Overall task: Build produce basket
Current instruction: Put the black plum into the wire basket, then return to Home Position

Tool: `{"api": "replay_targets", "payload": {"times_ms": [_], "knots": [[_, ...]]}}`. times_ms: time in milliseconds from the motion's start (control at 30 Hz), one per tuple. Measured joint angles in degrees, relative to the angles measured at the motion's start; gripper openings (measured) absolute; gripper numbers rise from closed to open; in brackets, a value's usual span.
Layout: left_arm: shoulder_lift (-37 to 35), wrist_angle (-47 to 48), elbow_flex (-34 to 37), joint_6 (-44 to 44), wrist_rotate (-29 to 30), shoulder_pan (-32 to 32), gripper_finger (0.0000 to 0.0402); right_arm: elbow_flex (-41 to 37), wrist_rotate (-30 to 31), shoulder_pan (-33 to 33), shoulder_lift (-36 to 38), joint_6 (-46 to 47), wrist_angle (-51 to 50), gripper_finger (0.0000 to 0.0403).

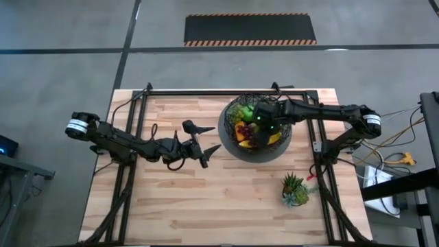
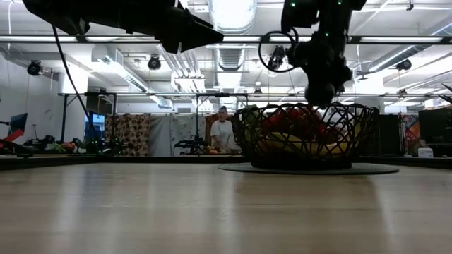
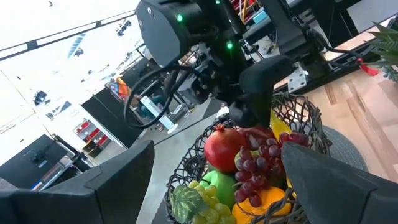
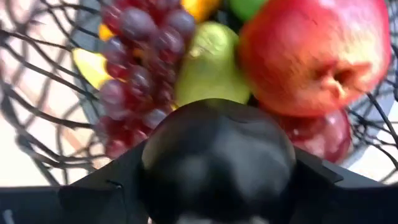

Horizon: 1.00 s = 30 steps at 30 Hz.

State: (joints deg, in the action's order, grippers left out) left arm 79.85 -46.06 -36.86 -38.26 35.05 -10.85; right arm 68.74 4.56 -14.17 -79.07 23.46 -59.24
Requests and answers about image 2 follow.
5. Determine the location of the black background panel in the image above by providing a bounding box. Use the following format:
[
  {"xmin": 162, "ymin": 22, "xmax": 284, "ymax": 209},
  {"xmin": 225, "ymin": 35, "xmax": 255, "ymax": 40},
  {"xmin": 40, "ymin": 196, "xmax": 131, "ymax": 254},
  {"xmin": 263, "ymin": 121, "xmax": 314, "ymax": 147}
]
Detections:
[{"xmin": 379, "ymin": 114, "xmax": 402, "ymax": 156}]

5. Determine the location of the black wire basket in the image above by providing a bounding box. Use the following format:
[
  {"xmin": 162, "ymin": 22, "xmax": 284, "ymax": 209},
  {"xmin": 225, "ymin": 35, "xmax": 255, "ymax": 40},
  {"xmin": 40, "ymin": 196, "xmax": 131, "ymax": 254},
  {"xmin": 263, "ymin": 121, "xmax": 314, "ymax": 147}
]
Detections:
[{"xmin": 231, "ymin": 102, "xmax": 381, "ymax": 171}]

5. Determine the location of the silver ventilation duct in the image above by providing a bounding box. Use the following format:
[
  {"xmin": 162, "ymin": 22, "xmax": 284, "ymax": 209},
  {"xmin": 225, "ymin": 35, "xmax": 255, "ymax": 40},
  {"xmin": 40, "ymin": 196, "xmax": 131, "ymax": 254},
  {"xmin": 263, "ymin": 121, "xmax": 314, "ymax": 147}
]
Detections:
[{"xmin": 208, "ymin": 0, "xmax": 258, "ymax": 114}]

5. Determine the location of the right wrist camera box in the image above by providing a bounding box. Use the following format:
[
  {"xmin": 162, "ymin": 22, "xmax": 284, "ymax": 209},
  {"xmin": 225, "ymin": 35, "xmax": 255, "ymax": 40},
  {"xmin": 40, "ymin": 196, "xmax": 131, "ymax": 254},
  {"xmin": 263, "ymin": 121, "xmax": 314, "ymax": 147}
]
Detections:
[{"xmin": 280, "ymin": 0, "xmax": 321, "ymax": 30}]

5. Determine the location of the person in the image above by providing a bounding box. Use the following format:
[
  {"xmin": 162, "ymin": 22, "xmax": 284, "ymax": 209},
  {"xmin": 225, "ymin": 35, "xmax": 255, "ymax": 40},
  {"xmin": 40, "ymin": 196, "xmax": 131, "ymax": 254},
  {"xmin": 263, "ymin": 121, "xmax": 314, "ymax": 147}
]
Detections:
[{"xmin": 210, "ymin": 105, "xmax": 243, "ymax": 155}]

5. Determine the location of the grey curtain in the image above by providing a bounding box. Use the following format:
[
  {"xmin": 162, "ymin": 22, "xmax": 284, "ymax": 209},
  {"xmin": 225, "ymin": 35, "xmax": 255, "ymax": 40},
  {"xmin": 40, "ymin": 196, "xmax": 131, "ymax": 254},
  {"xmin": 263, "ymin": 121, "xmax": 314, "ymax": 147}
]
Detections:
[{"xmin": 150, "ymin": 114, "xmax": 206, "ymax": 156}]

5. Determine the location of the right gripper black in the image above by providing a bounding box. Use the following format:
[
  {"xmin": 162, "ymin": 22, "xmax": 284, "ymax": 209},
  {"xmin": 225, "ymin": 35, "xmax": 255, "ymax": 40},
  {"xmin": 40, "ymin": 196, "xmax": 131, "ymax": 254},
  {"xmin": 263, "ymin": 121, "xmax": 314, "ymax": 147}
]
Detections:
[{"xmin": 287, "ymin": 35, "xmax": 354, "ymax": 107}]

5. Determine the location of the blue tilted monitor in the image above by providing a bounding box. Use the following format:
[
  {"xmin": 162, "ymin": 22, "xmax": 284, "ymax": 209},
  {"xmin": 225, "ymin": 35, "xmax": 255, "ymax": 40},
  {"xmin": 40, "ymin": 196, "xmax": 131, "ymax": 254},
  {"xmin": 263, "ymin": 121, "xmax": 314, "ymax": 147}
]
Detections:
[{"xmin": 8, "ymin": 112, "xmax": 28, "ymax": 135}]

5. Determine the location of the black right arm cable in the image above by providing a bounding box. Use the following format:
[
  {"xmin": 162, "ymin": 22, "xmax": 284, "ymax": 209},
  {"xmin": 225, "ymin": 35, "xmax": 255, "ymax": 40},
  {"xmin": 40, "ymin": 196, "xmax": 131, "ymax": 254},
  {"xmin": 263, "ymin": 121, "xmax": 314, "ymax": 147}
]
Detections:
[{"xmin": 257, "ymin": 30, "xmax": 300, "ymax": 74}]

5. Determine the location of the black background cabinet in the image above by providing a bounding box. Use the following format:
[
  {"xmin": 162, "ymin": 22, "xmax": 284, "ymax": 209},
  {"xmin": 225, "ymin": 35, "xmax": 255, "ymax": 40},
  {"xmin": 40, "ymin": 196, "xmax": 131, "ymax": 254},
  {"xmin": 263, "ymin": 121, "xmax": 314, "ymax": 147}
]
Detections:
[{"xmin": 418, "ymin": 107, "xmax": 452, "ymax": 138}]

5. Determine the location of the round grey mat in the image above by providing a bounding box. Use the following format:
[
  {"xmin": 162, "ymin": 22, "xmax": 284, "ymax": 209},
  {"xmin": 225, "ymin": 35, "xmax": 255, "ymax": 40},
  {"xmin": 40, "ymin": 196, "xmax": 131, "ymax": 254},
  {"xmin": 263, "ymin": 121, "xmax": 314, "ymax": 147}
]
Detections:
[{"xmin": 217, "ymin": 162, "xmax": 400, "ymax": 176}]

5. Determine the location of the yellow banana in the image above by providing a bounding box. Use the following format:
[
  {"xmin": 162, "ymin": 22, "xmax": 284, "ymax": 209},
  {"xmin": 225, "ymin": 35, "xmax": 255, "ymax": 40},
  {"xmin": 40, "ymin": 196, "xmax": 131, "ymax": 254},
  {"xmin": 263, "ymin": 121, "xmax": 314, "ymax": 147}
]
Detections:
[{"xmin": 264, "ymin": 131, "xmax": 352, "ymax": 156}]

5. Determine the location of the red background object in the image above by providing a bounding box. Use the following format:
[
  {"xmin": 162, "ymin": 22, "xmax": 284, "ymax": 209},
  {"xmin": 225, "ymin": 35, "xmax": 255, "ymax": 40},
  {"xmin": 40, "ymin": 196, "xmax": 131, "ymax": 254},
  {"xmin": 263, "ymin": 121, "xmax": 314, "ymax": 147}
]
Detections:
[{"xmin": 3, "ymin": 128, "xmax": 23, "ymax": 142}]

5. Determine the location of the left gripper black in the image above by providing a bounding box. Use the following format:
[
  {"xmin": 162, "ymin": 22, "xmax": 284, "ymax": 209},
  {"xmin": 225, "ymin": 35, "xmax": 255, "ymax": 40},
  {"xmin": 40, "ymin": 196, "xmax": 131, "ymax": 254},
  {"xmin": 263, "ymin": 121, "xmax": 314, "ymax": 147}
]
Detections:
[{"xmin": 81, "ymin": 0, "xmax": 225, "ymax": 54}]

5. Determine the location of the red grape bunch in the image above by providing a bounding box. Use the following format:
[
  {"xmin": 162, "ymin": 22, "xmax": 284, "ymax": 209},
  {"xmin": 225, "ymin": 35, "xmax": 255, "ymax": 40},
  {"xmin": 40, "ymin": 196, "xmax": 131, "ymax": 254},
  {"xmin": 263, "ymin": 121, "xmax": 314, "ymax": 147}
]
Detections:
[{"xmin": 263, "ymin": 107, "xmax": 329, "ymax": 138}]

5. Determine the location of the colourful patterned tapestry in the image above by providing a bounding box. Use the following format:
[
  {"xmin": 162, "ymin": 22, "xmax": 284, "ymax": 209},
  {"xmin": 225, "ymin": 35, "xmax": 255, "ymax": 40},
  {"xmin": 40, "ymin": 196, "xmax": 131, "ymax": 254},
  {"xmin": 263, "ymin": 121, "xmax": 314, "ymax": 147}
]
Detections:
[{"xmin": 400, "ymin": 113, "xmax": 422, "ymax": 158}]

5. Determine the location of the brown patterned curtain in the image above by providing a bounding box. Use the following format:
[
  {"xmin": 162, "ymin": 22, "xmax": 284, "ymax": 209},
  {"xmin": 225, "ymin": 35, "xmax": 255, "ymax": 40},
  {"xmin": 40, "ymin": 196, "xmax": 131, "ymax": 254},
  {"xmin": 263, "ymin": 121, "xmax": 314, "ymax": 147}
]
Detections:
[{"xmin": 105, "ymin": 113, "xmax": 151, "ymax": 157}]

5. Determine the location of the black background station frame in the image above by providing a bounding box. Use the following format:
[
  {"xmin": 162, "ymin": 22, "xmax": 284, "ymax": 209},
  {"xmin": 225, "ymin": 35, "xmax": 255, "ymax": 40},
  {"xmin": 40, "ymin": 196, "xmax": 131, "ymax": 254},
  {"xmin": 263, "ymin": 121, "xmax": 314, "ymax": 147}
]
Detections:
[{"xmin": 57, "ymin": 91, "xmax": 248, "ymax": 158}]

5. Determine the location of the lit blue screen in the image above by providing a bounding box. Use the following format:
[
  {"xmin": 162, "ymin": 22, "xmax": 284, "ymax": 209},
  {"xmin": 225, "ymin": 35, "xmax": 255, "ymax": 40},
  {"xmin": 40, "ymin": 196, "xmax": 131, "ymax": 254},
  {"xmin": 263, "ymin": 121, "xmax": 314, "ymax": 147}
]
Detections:
[{"xmin": 84, "ymin": 111, "xmax": 106, "ymax": 133}]

